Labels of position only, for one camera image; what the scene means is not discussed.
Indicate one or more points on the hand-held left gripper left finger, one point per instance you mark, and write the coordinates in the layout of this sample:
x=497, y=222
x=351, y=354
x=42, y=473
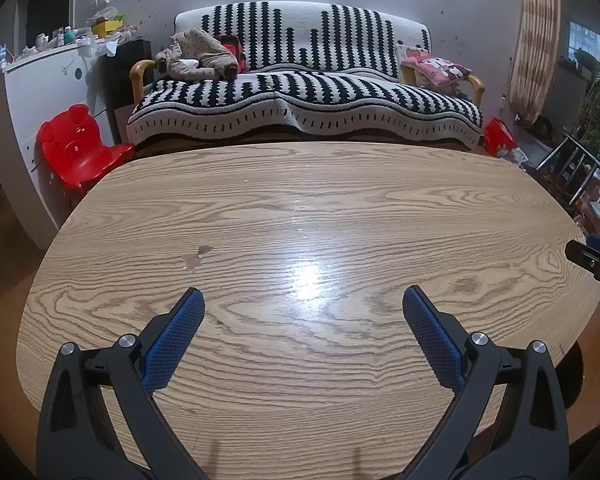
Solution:
x=175, y=337

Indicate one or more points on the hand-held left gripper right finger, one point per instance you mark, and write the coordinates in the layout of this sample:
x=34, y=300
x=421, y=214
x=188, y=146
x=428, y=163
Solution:
x=432, y=340

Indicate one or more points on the black yellow trash bin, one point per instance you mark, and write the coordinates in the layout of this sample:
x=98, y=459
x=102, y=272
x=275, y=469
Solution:
x=575, y=375

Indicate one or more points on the red printed gift bag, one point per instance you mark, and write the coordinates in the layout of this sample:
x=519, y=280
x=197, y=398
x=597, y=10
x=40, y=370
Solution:
x=497, y=135

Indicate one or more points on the beige patterned curtain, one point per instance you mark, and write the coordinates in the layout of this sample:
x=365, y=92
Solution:
x=532, y=50

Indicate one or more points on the red bear child chair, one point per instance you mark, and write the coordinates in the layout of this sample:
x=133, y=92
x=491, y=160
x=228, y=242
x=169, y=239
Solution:
x=75, y=145

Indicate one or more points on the pink cartoon cushion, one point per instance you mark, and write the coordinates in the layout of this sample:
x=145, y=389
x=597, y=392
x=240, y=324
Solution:
x=437, y=69

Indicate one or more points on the wooden armrest sofa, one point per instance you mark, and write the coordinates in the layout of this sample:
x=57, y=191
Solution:
x=139, y=72

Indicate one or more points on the pale yellow cushion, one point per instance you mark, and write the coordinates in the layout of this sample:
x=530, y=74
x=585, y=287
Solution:
x=409, y=52

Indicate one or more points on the black white striped sofa blanket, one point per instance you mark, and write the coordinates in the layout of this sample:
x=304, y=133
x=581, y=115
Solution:
x=305, y=95

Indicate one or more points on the black cabinet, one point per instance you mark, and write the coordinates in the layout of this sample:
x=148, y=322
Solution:
x=125, y=60

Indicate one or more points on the brown dotted garment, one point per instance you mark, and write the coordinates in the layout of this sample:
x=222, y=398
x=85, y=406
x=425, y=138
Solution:
x=200, y=50

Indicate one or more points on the white cabinet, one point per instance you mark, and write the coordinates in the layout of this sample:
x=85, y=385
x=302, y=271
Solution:
x=40, y=80

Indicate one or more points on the red bag with black trim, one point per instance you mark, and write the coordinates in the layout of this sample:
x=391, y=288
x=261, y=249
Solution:
x=232, y=47

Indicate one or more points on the yellow box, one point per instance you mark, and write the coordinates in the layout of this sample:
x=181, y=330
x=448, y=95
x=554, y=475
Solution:
x=106, y=27

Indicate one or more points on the clutter of small bottles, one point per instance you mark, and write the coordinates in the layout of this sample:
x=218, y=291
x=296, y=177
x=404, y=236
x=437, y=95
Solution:
x=55, y=37

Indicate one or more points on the small blue figurine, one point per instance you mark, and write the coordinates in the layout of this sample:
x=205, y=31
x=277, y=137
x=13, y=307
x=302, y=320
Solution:
x=2, y=53

